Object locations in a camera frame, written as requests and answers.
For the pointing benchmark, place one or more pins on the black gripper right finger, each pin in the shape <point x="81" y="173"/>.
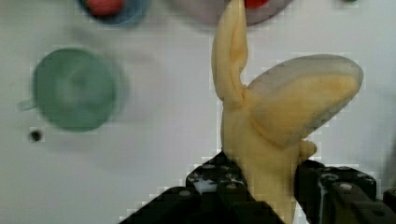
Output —
<point x="341" y="195"/>

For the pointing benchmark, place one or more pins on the red plush ketchup bottle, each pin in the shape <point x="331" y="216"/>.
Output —
<point x="255" y="3"/>

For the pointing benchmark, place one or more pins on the red strawberry in bowl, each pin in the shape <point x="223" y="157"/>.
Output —
<point x="102" y="8"/>

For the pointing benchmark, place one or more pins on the grey oval plate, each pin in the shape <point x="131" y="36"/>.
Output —
<point x="210" y="11"/>

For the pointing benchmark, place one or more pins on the yellow plush peeled banana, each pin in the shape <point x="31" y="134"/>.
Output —
<point x="265" y="124"/>

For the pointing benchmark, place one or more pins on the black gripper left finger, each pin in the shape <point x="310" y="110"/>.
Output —
<point x="214" y="193"/>

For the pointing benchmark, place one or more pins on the green mug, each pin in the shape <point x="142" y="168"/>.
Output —
<point x="77" y="90"/>

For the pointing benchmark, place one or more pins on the blue bowl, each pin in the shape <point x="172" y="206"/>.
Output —
<point x="133" y="11"/>

